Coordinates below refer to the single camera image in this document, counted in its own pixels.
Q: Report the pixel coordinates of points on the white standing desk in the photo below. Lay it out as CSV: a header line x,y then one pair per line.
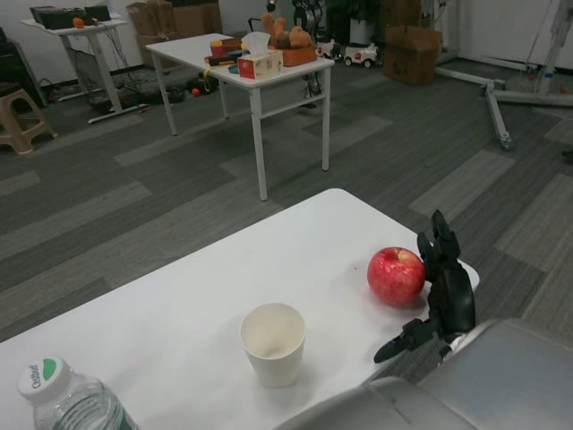
x,y
100,67

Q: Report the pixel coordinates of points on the beige plastic stool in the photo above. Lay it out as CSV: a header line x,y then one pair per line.
x,y
22,116

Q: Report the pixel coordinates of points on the small black box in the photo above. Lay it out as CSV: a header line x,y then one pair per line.
x,y
97,13

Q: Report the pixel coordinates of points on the large brown cardboard boxes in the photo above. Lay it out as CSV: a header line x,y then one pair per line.
x,y
412,56

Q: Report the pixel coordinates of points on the teal round plate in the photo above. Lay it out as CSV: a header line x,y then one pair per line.
x,y
233,69

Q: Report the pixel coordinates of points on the white paper cup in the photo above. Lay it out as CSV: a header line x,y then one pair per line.
x,y
273,354

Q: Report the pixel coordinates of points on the white round plant pot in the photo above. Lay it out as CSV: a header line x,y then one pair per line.
x,y
363,31

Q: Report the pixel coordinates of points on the green and black cases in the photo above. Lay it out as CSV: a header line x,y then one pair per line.
x,y
18,62

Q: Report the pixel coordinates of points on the brown plush toy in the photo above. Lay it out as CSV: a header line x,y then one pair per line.
x,y
291,33

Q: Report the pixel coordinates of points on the brown cardboard boxes stack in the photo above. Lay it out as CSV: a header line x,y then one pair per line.
x,y
179,22

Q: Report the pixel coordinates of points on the white metal gantry frame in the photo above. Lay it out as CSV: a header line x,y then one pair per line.
x,y
494,105

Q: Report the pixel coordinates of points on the red and white tissue box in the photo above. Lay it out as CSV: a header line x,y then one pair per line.
x,y
262,65

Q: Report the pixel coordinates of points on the black equipment box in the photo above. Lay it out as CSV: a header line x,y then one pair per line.
x,y
56,18

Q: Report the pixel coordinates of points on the dark green plant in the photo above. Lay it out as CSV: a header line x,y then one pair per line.
x,y
358,9

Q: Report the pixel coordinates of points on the white table with legs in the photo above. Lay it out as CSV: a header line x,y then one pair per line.
x,y
188,49

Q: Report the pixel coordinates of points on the red apple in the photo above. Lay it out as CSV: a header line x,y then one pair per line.
x,y
396,280

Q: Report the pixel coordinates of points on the silver background humanoid robot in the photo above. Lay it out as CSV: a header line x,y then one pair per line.
x,y
306,11

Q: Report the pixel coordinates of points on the red and yellow container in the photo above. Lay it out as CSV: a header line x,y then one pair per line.
x,y
216,47

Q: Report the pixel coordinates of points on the clear plastic water bottle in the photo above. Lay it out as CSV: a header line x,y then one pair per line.
x,y
76,403

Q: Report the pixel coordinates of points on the white toy car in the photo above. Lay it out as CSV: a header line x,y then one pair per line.
x,y
329,48
362,54

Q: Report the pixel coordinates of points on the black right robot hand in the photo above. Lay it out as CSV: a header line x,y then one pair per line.
x,y
454,300

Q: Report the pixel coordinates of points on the small orange object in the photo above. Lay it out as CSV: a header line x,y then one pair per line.
x,y
79,23

